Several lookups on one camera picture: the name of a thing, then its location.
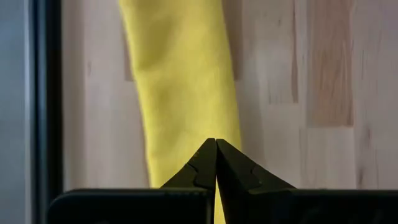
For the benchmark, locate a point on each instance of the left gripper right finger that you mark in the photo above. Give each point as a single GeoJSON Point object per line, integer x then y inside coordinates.
{"type": "Point", "coordinates": [280, 205]}

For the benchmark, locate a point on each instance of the yellow microfiber towel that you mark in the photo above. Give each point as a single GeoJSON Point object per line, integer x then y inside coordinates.
{"type": "Point", "coordinates": [183, 77]}

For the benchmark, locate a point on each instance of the black aluminium table frame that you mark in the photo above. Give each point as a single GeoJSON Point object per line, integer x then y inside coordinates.
{"type": "Point", "coordinates": [48, 93]}

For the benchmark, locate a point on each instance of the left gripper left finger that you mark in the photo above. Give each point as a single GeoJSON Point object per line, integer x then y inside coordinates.
{"type": "Point", "coordinates": [186, 202]}

